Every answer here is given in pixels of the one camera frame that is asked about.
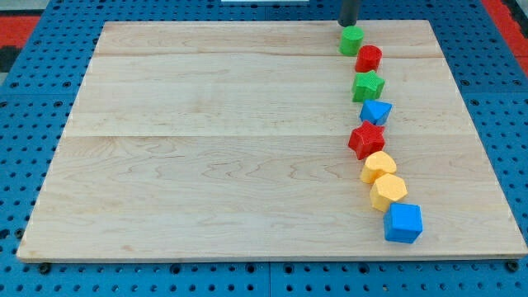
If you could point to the green cylinder block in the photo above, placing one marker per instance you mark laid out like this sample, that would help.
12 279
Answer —
351 40

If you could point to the light wooden board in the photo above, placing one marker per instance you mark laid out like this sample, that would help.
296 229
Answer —
219 141

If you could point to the red star block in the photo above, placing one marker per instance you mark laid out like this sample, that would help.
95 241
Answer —
366 139

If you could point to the yellow heart block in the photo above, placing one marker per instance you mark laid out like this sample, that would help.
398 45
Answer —
376 165

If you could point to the blue triangle block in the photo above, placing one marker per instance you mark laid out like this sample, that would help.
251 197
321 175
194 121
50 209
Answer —
376 112

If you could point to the green star block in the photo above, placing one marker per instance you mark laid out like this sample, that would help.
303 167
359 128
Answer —
367 86

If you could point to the yellow hexagon block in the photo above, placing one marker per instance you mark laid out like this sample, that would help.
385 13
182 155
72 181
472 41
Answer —
386 190

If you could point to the red cylinder block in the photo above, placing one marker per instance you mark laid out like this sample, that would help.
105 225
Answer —
368 58

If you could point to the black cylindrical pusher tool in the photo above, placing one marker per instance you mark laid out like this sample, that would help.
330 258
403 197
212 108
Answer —
349 12

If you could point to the blue cube block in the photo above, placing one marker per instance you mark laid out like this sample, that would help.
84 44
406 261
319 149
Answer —
403 223

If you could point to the blue perforated base mat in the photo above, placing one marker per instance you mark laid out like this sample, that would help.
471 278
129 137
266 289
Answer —
39 90

